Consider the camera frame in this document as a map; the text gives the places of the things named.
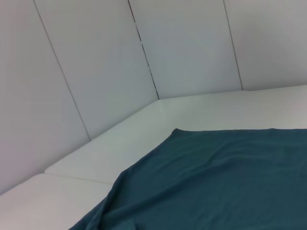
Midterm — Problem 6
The teal blue printed t-shirt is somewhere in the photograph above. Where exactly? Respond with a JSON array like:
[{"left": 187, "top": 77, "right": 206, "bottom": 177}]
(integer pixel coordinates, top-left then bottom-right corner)
[{"left": 68, "top": 128, "right": 307, "bottom": 230}]

